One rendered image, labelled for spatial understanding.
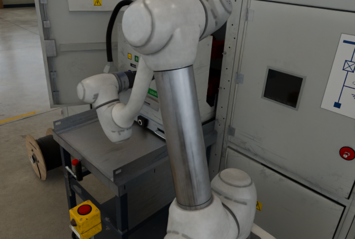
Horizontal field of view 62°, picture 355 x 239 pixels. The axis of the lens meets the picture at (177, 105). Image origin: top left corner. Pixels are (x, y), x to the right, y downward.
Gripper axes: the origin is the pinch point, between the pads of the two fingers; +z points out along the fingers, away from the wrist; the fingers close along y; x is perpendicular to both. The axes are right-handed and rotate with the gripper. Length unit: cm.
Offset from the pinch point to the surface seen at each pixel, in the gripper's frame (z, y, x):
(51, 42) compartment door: -20, -70, 3
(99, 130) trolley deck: -18, -28, -38
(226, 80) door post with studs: 31.1, 18.0, -6.0
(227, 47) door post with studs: 31.1, 16.4, 10.9
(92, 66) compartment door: 1, -64, -14
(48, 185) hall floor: -24, -105, -123
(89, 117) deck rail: -16, -42, -36
